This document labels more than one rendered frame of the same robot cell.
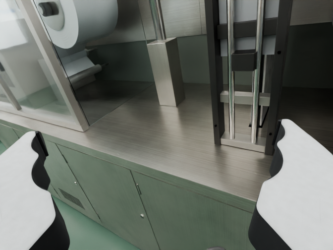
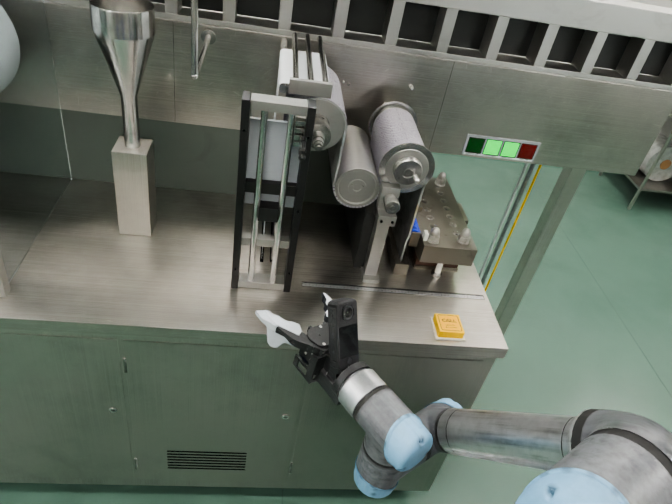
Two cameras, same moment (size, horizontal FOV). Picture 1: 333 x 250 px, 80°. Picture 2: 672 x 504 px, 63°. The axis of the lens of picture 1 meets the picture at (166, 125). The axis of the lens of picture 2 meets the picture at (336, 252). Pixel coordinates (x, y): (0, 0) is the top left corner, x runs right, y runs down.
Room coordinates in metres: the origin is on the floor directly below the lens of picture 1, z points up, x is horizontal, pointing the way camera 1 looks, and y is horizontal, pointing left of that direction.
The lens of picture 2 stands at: (-0.43, 0.52, 1.93)
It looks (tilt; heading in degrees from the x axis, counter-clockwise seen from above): 37 degrees down; 311
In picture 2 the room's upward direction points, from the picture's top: 12 degrees clockwise
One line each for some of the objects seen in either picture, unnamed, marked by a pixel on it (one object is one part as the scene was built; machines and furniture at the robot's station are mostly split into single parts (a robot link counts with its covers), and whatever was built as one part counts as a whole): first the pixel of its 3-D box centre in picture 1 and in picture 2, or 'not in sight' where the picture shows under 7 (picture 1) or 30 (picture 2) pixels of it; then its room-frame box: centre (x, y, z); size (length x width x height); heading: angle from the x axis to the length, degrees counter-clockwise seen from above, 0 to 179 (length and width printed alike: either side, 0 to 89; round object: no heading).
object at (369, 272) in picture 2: not in sight; (380, 235); (0.32, -0.50, 1.05); 0.06 x 0.05 x 0.31; 142
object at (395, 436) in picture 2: not in sight; (393, 429); (-0.19, 0.03, 1.21); 0.11 x 0.08 x 0.09; 175
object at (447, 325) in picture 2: not in sight; (448, 325); (0.04, -0.54, 0.91); 0.07 x 0.07 x 0.02; 52
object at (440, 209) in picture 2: not in sight; (434, 216); (0.34, -0.79, 1.00); 0.40 x 0.16 x 0.06; 142
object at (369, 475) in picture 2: not in sight; (387, 458); (-0.19, 0.01, 1.12); 0.11 x 0.08 x 0.11; 85
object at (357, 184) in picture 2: not in sight; (353, 164); (0.50, -0.54, 1.17); 0.26 x 0.12 x 0.12; 142
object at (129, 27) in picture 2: not in sight; (123, 16); (0.85, -0.05, 1.50); 0.14 x 0.14 x 0.06
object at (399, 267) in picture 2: not in sight; (394, 240); (0.39, -0.68, 0.92); 0.28 x 0.04 x 0.04; 142
